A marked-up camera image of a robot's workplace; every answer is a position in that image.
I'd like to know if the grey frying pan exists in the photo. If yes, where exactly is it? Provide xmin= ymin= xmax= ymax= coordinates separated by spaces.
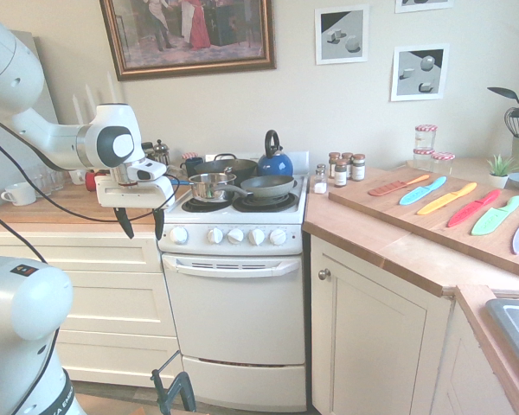
xmin=239 ymin=174 xmax=297 ymax=201

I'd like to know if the blue sheathed knife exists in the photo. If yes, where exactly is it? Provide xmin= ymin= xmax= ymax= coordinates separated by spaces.
xmin=398 ymin=176 xmax=448 ymax=207

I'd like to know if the black wok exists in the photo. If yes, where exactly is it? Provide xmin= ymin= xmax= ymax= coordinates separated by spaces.
xmin=192 ymin=152 xmax=259 ymax=183

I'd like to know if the cream drawer cabinet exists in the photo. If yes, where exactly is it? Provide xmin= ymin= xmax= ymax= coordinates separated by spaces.
xmin=0 ymin=231 xmax=185 ymax=385

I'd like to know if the orange sheathed knife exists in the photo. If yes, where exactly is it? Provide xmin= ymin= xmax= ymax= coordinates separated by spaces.
xmin=368 ymin=174 xmax=431 ymax=197

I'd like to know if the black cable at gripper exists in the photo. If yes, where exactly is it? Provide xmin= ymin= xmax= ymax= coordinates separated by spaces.
xmin=0 ymin=110 xmax=179 ymax=224

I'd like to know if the white oven door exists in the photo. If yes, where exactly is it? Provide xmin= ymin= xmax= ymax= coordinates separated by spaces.
xmin=160 ymin=252 xmax=307 ymax=367

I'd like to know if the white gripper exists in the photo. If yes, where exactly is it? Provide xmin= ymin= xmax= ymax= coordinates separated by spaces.
xmin=94 ymin=170 xmax=176 ymax=241

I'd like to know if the large wooden cutting board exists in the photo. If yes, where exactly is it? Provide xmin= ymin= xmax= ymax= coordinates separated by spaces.
xmin=327 ymin=165 xmax=519 ymax=282

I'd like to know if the green sheathed knife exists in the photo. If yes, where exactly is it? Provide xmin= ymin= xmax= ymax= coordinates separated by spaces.
xmin=471 ymin=195 xmax=519 ymax=237

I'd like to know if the blue kettle black handle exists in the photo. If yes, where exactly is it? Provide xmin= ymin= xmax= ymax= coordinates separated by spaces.
xmin=256 ymin=129 xmax=295 ymax=179

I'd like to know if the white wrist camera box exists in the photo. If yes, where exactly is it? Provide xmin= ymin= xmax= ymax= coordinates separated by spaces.
xmin=126 ymin=158 xmax=167 ymax=183

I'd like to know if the stainless steel sink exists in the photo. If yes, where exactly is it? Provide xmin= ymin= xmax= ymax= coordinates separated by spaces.
xmin=484 ymin=297 xmax=519 ymax=384

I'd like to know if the clear drinking glasses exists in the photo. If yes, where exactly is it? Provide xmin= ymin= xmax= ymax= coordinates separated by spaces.
xmin=33 ymin=167 xmax=67 ymax=194

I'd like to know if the white leaning board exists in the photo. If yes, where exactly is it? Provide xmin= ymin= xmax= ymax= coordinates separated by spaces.
xmin=8 ymin=29 xmax=60 ymax=127

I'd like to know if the short jar red checked lid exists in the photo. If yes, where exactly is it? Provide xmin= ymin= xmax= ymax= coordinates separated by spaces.
xmin=432 ymin=151 xmax=456 ymax=176
xmin=412 ymin=147 xmax=435 ymax=172

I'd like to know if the black bar clamp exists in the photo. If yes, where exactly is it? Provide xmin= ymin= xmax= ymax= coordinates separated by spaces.
xmin=151 ymin=350 xmax=197 ymax=415

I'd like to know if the glass salt shaker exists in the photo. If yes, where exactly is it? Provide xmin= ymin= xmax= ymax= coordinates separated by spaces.
xmin=312 ymin=163 xmax=328 ymax=195

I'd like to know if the tall jar red checked lid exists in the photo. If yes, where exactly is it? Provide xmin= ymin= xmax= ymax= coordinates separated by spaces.
xmin=414 ymin=124 xmax=439 ymax=153

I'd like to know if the small potted green plant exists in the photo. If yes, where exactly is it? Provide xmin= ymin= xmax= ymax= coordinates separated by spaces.
xmin=485 ymin=154 xmax=519 ymax=189

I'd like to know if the black cable at base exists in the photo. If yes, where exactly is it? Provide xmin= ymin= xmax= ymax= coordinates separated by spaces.
xmin=0 ymin=204 xmax=62 ymax=415

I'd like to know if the cropped grey print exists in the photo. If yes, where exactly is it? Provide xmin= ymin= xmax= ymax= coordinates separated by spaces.
xmin=394 ymin=0 xmax=456 ymax=15

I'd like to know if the grey print with two solids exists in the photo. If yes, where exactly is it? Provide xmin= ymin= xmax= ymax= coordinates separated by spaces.
xmin=314 ymin=3 xmax=370 ymax=67

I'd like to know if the cream cabinet door with knob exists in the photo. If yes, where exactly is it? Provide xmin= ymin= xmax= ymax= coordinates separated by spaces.
xmin=310 ymin=234 xmax=454 ymax=415

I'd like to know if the framed painting gold frame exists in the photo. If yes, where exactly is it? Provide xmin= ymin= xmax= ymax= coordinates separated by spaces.
xmin=99 ymin=0 xmax=279 ymax=83

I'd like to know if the white electric stove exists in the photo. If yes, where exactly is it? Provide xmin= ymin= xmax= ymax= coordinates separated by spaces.
xmin=157 ymin=150 xmax=311 ymax=414

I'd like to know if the glass french press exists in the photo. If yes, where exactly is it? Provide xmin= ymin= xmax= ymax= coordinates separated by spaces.
xmin=151 ymin=138 xmax=171 ymax=168

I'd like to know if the stainless steel saucepan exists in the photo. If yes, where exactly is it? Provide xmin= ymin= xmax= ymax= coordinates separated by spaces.
xmin=186 ymin=172 xmax=249 ymax=204

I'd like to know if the yellow sheathed knife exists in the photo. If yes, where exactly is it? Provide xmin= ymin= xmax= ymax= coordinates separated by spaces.
xmin=416 ymin=182 xmax=478 ymax=216

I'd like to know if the white coffee cup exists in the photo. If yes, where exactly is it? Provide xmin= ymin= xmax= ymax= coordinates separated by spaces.
xmin=0 ymin=182 xmax=38 ymax=206

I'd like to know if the grey print with three solids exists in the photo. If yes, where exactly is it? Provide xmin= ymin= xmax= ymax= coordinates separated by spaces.
xmin=389 ymin=42 xmax=452 ymax=103

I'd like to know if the white stove bottom drawer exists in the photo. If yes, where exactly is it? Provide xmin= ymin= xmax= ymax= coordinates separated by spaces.
xmin=180 ymin=354 xmax=309 ymax=413

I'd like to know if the metal whisk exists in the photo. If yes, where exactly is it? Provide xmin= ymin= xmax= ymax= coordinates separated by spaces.
xmin=503 ymin=105 xmax=519 ymax=140

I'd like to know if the cream cabinet door plain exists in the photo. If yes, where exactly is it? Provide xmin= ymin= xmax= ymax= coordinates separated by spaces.
xmin=431 ymin=301 xmax=516 ymax=415

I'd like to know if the dark blue mug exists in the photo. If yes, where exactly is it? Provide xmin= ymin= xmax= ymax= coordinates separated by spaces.
xmin=180 ymin=156 xmax=205 ymax=179

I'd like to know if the red sheathed knife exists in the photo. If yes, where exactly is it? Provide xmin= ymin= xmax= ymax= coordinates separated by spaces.
xmin=446 ymin=188 xmax=502 ymax=228

